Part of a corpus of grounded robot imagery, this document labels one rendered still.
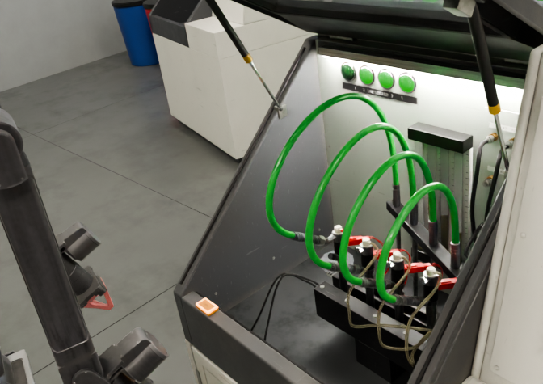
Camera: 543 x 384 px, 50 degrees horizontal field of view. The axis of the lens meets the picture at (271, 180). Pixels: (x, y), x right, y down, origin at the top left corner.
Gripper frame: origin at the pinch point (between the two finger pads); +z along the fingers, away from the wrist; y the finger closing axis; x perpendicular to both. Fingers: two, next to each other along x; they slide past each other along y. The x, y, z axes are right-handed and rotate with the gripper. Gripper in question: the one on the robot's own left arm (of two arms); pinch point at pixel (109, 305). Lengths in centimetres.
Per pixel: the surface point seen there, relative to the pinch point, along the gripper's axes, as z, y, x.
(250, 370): 19.2, -28.2, -14.6
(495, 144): 8, -42, -84
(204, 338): 19.4, -9.7, -10.4
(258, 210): 12.3, 3.0, -42.3
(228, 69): 85, 238, -117
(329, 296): 20, -29, -38
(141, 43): 140, 569, -132
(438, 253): 17, -44, -60
